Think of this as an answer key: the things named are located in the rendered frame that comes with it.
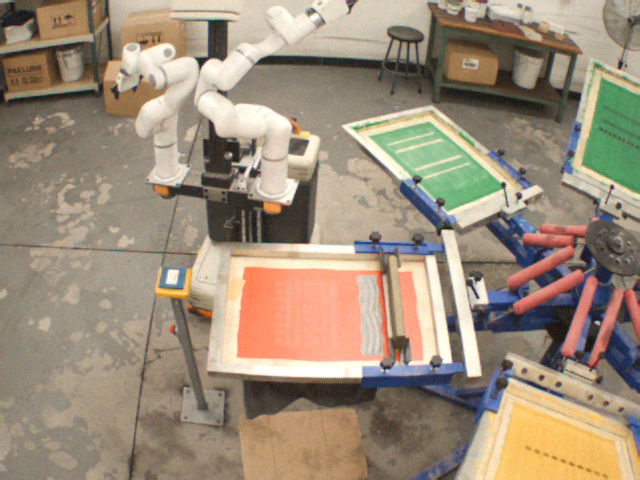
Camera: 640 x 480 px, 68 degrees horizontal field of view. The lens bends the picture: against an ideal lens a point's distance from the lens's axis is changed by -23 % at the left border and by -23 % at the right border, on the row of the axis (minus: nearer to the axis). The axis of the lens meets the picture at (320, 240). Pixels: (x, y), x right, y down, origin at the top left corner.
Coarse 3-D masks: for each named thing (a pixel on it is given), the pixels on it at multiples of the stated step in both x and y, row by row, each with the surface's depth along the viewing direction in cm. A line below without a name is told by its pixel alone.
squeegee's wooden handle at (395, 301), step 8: (392, 256) 208; (392, 264) 205; (392, 272) 203; (392, 280) 200; (392, 288) 198; (392, 296) 196; (400, 296) 195; (392, 304) 195; (400, 304) 192; (392, 312) 194; (400, 312) 190; (392, 320) 193; (400, 320) 187; (392, 328) 192; (400, 328) 185; (392, 336) 191; (400, 336) 183; (400, 344) 186
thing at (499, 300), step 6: (468, 294) 199; (492, 294) 200; (498, 294) 200; (504, 294) 200; (492, 300) 197; (498, 300) 198; (504, 300) 198; (510, 300) 198; (492, 306) 198; (498, 306) 198; (504, 306) 198
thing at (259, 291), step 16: (256, 272) 214; (272, 272) 214; (288, 272) 214; (304, 272) 215; (320, 272) 215; (336, 272) 216; (352, 272) 216; (368, 272) 217; (400, 272) 217; (256, 288) 208; (272, 288) 209; (352, 288) 211; (400, 288) 212; (256, 304) 203; (272, 304) 203; (352, 304) 205; (384, 304) 206
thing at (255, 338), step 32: (256, 320) 198; (352, 320) 200; (384, 320) 201; (416, 320) 201; (256, 352) 188; (288, 352) 189; (320, 352) 190; (352, 352) 190; (384, 352) 191; (416, 352) 191
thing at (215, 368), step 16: (224, 256) 213; (256, 256) 219; (272, 256) 219; (288, 256) 219; (304, 256) 219; (320, 256) 219; (336, 256) 219; (352, 256) 219; (368, 256) 220; (400, 256) 220; (416, 256) 220; (432, 256) 219; (224, 272) 208; (432, 272) 213; (224, 288) 202; (432, 288) 208; (224, 304) 197; (432, 304) 204; (448, 352) 187; (208, 368) 177; (224, 368) 178; (240, 368) 178; (256, 368) 179; (272, 368) 179; (288, 368) 180; (304, 368) 180; (320, 368) 181; (336, 368) 181; (352, 368) 181
